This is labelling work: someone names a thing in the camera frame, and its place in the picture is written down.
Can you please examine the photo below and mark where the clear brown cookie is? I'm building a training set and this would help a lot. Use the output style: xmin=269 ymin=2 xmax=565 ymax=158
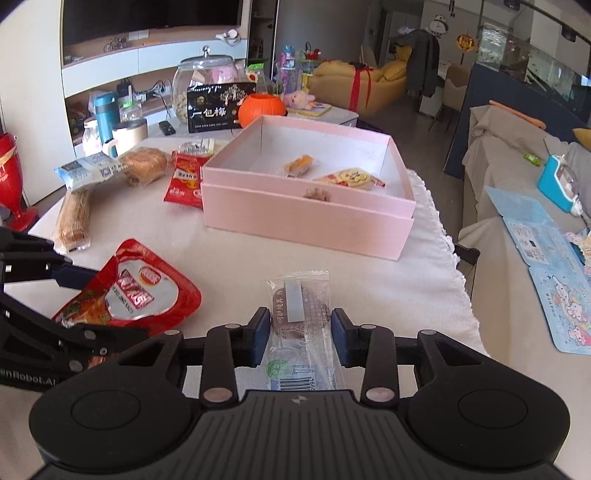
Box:
xmin=264 ymin=270 xmax=345 ymax=391

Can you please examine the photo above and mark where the red chip bag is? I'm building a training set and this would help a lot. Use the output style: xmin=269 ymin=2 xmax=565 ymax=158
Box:
xmin=53 ymin=239 xmax=201 ymax=336

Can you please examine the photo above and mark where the blue seaweed snack bag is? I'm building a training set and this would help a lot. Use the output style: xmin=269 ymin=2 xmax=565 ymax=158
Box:
xmin=54 ymin=152 xmax=125 ymax=192

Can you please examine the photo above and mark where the yellow rice cracker pack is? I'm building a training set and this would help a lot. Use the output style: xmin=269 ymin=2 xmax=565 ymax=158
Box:
xmin=315 ymin=168 xmax=386 ymax=191

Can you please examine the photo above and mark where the long biscuit pack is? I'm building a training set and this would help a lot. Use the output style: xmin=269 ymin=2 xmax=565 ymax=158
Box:
xmin=53 ymin=187 xmax=92 ymax=254

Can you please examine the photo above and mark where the red vase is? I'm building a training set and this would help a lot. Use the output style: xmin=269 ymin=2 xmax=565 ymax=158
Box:
xmin=0 ymin=133 xmax=38 ymax=232

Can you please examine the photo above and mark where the white table cloth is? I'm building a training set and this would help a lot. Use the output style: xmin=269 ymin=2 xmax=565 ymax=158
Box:
xmin=0 ymin=138 xmax=491 ymax=480

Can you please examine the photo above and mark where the round bread pack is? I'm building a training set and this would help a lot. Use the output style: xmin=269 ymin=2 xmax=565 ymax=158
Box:
xmin=118 ymin=147 xmax=172 ymax=188

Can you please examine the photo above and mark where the metal cup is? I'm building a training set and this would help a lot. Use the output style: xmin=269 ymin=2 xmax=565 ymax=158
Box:
xmin=112 ymin=118 xmax=148 ymax=156

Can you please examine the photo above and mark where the red spicy snack packet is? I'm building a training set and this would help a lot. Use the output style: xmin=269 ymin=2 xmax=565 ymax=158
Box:
xmin=163 ymin=151 xmax=212 ymax=209

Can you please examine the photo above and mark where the small brown snack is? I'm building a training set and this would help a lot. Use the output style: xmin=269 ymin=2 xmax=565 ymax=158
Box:
xmin=304 ymin=187 xmax=331 ymax=202

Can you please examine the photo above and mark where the pink rectangular box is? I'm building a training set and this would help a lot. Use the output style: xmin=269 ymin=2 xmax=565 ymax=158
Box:
xmin=201 ymin=116 xmax=417 ymax=260

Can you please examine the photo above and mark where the teal thermos bottle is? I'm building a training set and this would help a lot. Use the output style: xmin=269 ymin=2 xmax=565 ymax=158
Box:
xmin=93 ymin=92 xmax=120 ymax=144

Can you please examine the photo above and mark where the black remote control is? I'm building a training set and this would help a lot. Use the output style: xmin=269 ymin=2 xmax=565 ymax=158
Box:
xmin=158 ymin=120 xmax=176 ymax=136

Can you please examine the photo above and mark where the small orange cake packet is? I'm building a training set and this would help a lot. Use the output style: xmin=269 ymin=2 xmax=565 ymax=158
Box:
xmin=283 ymin=155 xmax=314 ymax=178

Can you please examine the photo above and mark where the light blue cartoon card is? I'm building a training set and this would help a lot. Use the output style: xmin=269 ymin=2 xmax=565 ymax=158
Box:
xmin=486 ymin=187 xmax=590 ymax=355

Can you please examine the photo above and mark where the black plum gift box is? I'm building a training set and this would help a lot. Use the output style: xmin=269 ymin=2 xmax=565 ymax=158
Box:
xmin=187 ymin=82 xmax=256 ymax=133

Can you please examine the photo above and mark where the grey covered sofa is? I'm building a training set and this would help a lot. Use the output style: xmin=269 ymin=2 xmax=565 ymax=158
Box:
xmin=459 ymin=103 xmax=591 ymax=416

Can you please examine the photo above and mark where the orange pumpkin bucket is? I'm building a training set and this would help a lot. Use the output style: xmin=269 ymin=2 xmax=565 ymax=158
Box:
xmin=238 ymin=93 xmax=287 ymax=129

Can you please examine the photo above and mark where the large glass jar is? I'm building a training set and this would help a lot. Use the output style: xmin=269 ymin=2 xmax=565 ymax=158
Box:
xmin=172 ymin=45 xmax=238 ymax=125

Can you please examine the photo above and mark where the television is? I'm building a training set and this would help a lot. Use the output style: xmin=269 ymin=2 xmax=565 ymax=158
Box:
xmin=62 ymin=0 xmax=242 ymax=46

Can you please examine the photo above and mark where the teal toy device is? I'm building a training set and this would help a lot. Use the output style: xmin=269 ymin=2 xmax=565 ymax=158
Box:
xmin=538 ymin=155 xmax=583 ymax=217

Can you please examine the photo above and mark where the pink plush toy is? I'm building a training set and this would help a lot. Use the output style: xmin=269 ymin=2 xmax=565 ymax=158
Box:
xmin=283 ymin=90 xmax=317 ymax=111

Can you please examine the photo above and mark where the yellow sofa chair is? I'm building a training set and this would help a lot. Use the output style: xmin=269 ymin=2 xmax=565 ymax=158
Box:
xmin=308 ymin=46 xmax=412 ymax=118

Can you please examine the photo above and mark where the coat rack with clothes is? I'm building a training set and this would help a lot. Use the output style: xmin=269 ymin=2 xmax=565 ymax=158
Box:
xmin=394 ymin=15 xmax=449 ymax=111

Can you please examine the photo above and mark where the fish tank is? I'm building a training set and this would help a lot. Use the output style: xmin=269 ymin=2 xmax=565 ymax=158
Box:
xmin=476 ymin=23 xmax=590 ymax=123

